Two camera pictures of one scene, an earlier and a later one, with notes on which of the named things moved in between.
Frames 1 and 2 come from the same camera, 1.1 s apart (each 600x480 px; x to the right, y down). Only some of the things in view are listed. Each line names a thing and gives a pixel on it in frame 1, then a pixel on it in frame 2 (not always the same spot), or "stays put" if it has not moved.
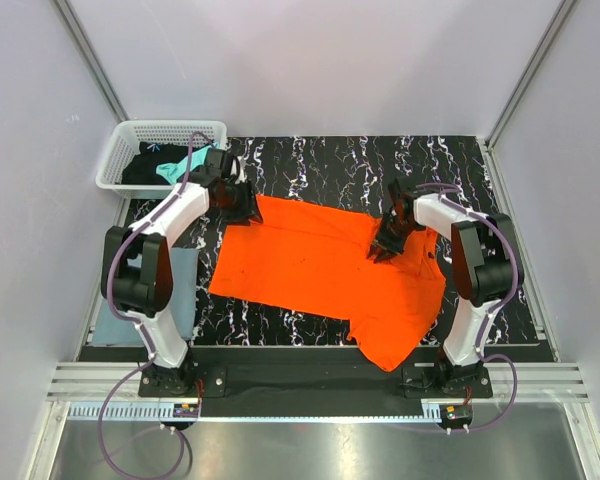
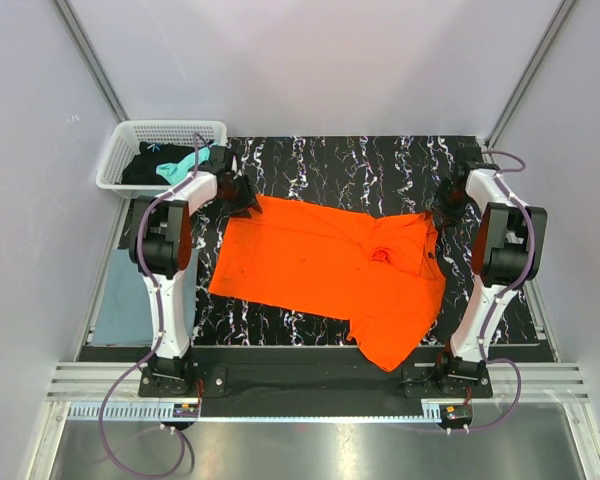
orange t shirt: (319, 264) stays put
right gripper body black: (392, 234) → (452, 203)
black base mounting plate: (308, 373) stays put
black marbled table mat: (350, 175) stays put
